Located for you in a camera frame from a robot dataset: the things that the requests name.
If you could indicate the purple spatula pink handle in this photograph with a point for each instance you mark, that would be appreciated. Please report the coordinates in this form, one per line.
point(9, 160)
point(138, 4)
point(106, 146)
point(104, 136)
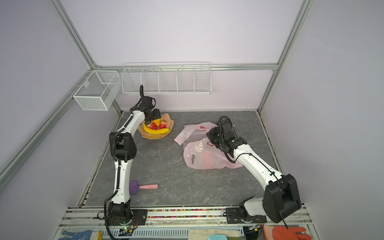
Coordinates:
point(134, 187)

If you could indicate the white wire wall basket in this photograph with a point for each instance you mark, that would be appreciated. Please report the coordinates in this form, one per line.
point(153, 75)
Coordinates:
point(167, 78)

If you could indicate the orange rubber glove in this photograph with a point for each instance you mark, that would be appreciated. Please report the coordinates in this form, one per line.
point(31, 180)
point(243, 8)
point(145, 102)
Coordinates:
point(284, 233)

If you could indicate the teal container lid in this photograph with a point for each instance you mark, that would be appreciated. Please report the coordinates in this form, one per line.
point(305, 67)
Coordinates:
point(217, 237)

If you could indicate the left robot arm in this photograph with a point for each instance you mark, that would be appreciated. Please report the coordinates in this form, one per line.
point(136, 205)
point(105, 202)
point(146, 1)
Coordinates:
point(123, 151)

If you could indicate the yellow lemon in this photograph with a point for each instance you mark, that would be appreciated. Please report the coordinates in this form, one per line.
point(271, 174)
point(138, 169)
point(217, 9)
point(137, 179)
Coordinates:
point(157, 122)

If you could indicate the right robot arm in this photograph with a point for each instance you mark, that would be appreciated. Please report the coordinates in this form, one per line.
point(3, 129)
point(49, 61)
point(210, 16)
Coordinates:
point(281, 194)

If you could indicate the white mesh box basket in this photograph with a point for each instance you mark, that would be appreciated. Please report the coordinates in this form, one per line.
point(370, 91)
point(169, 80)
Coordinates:
point(98, 91)

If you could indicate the aluminium mounting rail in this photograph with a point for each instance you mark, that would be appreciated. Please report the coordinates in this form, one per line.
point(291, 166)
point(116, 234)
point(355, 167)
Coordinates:
point(88, 218)

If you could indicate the pink fruit print plastic bag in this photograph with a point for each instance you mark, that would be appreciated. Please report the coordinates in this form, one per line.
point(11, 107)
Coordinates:
point(199, 153)

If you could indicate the small yellow banana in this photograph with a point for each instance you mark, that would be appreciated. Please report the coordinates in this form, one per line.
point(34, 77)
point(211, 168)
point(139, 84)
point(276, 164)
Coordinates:
point(155, 132)

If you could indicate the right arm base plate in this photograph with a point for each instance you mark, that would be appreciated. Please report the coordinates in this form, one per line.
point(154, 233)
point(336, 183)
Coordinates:
point(238, 215)

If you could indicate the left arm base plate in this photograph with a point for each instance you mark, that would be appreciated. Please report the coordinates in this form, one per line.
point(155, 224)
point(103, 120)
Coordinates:
point(135, 217)

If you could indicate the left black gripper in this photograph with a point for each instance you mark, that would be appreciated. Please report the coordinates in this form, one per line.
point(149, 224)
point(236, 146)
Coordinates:
point(158, 115)

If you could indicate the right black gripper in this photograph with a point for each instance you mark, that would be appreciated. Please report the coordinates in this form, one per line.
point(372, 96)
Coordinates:
point(211, 135)

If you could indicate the beige folded cloth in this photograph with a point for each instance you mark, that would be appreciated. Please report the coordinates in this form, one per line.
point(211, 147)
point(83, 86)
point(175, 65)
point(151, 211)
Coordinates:
point(203, 234)

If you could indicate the blue white knit glove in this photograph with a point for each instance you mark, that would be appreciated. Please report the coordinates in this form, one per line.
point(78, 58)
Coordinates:
point(76, 235)

